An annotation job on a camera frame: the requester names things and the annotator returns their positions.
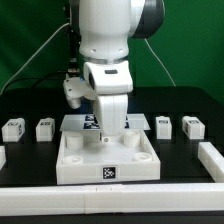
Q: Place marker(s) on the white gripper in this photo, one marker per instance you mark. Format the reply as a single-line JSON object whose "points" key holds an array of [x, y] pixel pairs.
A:
{"points": [[111, 85]]}

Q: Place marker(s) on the white square tabletop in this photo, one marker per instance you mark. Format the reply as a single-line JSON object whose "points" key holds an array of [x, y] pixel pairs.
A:
{"points": [[84, 158]]}

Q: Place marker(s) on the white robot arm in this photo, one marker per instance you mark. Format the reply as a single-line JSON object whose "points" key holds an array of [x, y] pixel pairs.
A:
{"points": [[105, 26]]}

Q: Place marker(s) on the white marker base plate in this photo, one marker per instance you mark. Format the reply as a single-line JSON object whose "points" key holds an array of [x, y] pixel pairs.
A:
{"points": [[87, 122]]}

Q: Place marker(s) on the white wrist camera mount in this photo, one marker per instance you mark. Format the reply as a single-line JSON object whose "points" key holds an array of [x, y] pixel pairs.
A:
{"points": [[75, 88]]}

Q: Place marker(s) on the white front obstacle rail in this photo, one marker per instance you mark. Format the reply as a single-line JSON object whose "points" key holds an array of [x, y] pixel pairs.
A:
{"points": [[111, 199]]}

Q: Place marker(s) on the white obstacle rail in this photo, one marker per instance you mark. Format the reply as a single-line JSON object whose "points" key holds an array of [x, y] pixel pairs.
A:
{"points": [[212, 160], [2, 157], [111, 199]]}

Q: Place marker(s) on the white left obstacle rail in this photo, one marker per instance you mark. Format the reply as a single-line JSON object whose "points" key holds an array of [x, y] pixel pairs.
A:
{"points": [[2, 157]]}

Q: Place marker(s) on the white right obstacle rail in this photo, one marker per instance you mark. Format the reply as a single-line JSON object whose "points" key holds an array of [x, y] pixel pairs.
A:
{"points": [[212, 160]]}

